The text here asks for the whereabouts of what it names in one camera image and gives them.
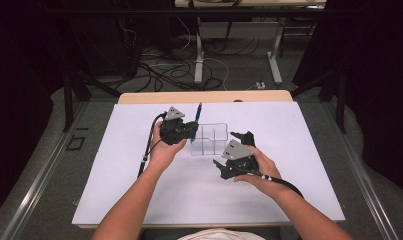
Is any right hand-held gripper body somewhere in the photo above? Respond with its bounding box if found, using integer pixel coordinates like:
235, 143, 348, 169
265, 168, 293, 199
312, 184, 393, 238
221, 139, 258, 178

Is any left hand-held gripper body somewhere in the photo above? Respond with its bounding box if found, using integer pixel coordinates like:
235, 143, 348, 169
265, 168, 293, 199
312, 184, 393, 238
159, 106, 190, 146

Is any blue pen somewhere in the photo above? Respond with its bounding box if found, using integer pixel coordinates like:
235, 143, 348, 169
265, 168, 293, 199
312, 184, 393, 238
189, 102, 203, 144

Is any clear plastic organizer box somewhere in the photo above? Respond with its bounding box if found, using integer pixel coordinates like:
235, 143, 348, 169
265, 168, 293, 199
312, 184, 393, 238
190, 122, 230, 157

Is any person's left hand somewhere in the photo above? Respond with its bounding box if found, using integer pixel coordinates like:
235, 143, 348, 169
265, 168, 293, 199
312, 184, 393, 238
148, 121, 188, 173

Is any person's right hand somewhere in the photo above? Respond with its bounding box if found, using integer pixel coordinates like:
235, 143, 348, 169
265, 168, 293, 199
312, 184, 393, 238
234, 146, 283, 196

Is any wooden table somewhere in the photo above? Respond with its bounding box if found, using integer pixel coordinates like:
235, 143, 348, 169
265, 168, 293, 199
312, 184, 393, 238
77, 89, 315, 231

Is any white table mat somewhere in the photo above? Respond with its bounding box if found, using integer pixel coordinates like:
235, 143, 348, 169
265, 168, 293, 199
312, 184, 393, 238
71, 101, 346, 225

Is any white desk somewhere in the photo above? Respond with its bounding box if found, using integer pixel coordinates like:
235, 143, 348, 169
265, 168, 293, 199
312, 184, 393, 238
174, 0, 327, 86

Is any person's white shirt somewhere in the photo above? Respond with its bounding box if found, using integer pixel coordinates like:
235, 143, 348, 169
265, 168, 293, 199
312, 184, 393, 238
175, 228, 267, 240

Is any black metal stand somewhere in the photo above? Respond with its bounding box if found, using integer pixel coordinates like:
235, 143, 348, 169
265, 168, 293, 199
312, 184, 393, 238
289, 68, 348, 135
62, 64, 123, 133

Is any black horizontal bar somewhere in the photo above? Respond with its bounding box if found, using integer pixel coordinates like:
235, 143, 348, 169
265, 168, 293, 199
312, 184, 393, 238
43, 7, 360, 16

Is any tangle of black floor cables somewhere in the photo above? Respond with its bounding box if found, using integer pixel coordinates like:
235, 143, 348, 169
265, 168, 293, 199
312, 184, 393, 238
115, 34, 262, 93

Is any right hand-held gripper cable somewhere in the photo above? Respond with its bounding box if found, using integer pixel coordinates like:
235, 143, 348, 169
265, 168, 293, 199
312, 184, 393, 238
245, 169, 305, 199

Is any white floor cable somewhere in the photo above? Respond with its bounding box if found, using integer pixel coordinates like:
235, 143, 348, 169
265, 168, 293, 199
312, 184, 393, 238
202, 57, 231, 92

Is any aluminium floor rail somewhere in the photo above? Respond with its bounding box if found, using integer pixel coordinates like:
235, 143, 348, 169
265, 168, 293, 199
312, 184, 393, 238
322, 99, 401, 240
0, 101, 90, 240

